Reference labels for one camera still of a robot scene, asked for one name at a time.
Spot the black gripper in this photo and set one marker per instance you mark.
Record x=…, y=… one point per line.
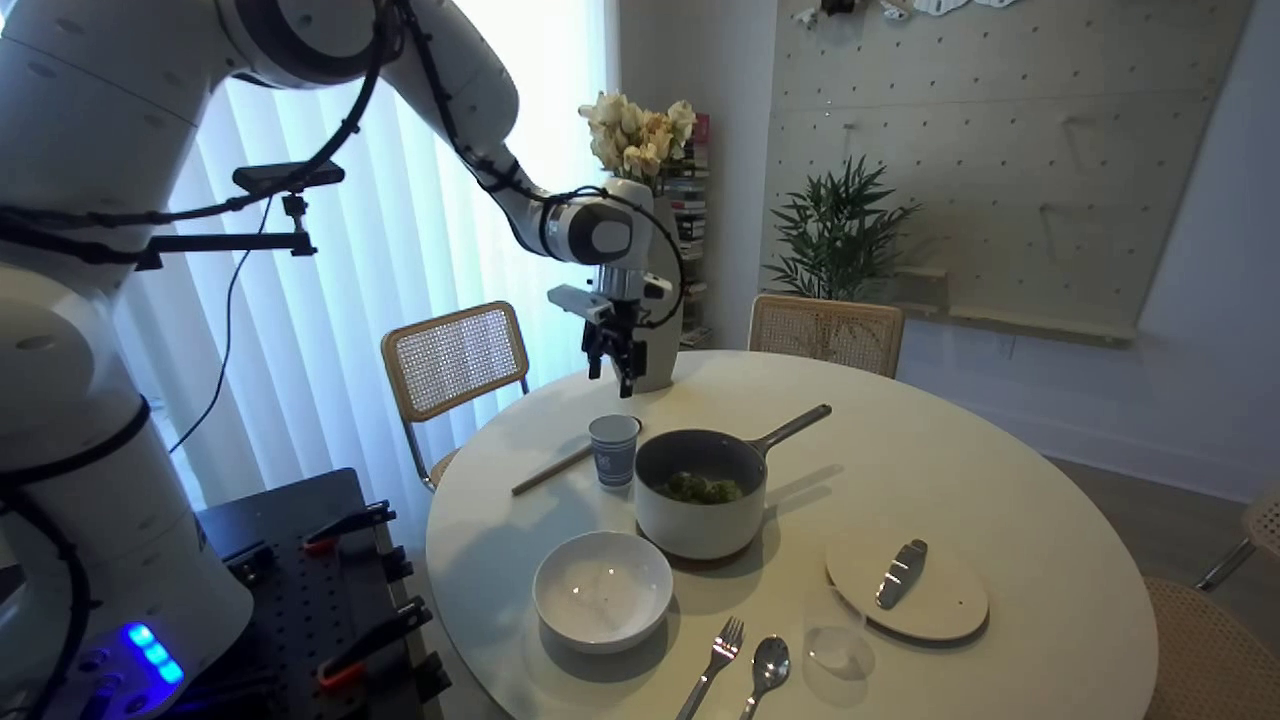
x=614, y=331

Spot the blue white paper cup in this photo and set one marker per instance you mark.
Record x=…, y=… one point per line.
x=614, y=448

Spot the silver fork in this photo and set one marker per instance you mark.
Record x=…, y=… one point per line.
x=726, y=648

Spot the silver spoon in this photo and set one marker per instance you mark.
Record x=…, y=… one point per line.
x=768, y=670

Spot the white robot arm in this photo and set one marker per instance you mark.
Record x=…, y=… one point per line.
x=122, y=603

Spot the tall white ribbed vase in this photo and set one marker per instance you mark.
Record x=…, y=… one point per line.
x=655, y=279

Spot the wicker chair near vase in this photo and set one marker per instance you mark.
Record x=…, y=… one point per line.
x=446, y=363

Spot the white saucepan grey interior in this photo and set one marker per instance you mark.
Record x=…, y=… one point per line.
x=701, y=495

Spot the cream calla lily bouquet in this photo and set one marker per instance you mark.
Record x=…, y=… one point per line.
x=639, y=143

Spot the white ceramic bowl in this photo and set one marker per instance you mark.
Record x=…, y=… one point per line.
x=602, y=592

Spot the green potted plant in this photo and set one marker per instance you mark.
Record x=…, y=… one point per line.
x=839, y=234

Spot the wicker chair far side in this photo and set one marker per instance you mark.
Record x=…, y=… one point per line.
x=830, y=331

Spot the clear drinking glass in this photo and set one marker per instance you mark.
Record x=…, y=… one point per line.
x=839, y=648

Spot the black robot cart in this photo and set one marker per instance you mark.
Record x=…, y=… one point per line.
x=334, y=629

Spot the round wooden board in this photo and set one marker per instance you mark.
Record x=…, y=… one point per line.
x=944, y=605

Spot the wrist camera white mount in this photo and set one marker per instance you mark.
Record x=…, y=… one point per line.
x=576, y=303

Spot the red spatula wooden handle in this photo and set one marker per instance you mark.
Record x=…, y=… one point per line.
x=555, y=470

